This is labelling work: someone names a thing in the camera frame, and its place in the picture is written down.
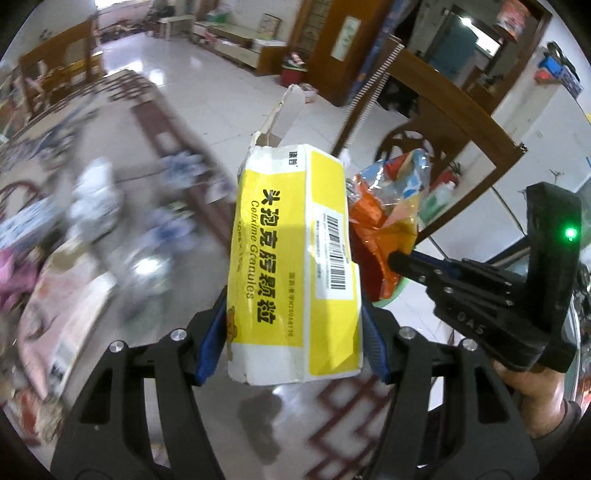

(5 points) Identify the white crumpled tissue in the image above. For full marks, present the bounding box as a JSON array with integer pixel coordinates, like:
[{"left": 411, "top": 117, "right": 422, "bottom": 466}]
[{"left": 69, "top": 157, "right": 125, "bottom": 232}]

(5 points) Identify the low wooden cabinet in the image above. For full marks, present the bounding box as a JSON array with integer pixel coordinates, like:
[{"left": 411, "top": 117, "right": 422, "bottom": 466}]
[{"left": 191, "top": 21, "right": 287, "bottom": 75}]

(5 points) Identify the pink printed packet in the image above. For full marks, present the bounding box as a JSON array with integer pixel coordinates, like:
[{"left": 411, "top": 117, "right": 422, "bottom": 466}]
[{"left": 18, "top": 249, "right": 116, "bottom": 398}]

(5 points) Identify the person's right hand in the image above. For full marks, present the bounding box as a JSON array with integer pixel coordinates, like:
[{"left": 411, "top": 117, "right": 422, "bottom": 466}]
[{"left": 494, "top": 357, "right": 575, "bottom": 439}]

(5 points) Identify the red bin with green rim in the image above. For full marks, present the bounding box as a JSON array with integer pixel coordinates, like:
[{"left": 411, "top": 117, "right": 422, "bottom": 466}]
[{"left": 369, "top": 277, "right": 411, "bottom": 308}]

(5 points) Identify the white bead curtain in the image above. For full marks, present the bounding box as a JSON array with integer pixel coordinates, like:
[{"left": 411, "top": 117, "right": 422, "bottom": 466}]
[{"left": 342, "top": 41, "right": 403, "bottom": 153}]

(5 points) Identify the yellow white medicine box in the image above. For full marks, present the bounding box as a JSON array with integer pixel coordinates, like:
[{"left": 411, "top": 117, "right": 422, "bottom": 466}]
[{"left": 226, "top": 84, "right": 363, "bottom": 386}]

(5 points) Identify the white bench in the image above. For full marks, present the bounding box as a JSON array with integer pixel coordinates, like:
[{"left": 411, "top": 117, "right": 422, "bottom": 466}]
[{"left": 159, "top": 15, "right": 197, "bottom": 40}]

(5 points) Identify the carved wooden chair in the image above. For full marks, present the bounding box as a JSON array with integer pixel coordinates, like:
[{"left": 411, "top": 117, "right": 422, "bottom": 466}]
[{"left": 330, "top": 37, "right": 527, "bottom": 232}]

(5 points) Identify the green detergent bottle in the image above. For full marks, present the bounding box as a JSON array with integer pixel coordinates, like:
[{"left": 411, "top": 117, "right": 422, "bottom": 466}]
[{"left": 422, "top": 182, "right": 455, "bottom": 227}]

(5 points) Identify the colourful snack wrapper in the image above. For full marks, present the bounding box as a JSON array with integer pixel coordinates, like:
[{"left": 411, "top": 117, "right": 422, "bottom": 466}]
[{"left": 346, "top": 148, "right": 432, "bottom": 303}]

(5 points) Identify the person's right forearm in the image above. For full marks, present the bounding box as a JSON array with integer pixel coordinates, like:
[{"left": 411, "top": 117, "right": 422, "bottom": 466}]
[{"left": 526, "top": 399, "right": 583, "bottom": 444}]

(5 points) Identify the plain wooden chair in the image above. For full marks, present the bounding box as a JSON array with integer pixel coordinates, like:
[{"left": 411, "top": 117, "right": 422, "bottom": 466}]
[{"left": 18, "top": 16, "right": 107, "bottom": 116}]

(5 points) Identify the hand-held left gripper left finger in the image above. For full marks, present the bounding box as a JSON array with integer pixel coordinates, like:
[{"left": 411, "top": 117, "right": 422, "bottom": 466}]
[{"left": 50, "top": 286, "right": 229, "bottom": 480}]

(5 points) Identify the blue box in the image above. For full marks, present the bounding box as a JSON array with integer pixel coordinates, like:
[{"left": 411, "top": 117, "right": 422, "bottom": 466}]
[{"left": 538, "top": 41, "right": 583, "bottom": 95}]

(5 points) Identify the white refrigerator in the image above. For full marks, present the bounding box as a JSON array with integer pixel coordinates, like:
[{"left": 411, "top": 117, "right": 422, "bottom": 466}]
[{"left": 492, "top": 46, "right": 591, "bottom": 208}]

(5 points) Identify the wooden door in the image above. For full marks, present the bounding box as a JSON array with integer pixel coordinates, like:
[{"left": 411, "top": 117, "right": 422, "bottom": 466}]
[{"left": 295, "top": 0, "right": 393, "bottom": 104}]

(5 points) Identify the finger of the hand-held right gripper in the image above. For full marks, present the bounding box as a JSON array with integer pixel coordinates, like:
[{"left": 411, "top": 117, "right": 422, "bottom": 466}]
[
  {"left": 413, "top": 249, "right": 462, "bottom": 271},
  {"left": 388, "top": 251, "right": 458, "bottom": 289}
]

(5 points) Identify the red fire extinguisher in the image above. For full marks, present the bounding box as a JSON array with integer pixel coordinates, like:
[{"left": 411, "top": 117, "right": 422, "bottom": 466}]
[{"left": 438, "top": 166, "right": 462, "bottom": 190}]

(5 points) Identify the pink cloth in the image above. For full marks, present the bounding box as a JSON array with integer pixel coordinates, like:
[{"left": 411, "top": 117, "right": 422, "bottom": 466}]
[{"left": 0, "top": 249, "right": 28, "bottom": 315}]

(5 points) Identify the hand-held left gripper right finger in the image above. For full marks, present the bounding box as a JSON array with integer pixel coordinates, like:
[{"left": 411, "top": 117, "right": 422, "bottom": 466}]
[{"left": 360, "top": 300, "right": 541, "bottom": 480}]

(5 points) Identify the small red waste bin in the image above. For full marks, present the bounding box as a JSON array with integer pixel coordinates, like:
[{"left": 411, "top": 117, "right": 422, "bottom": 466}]
[{"left": 281, "top": 53, "right": 310, "bottom": 86}]

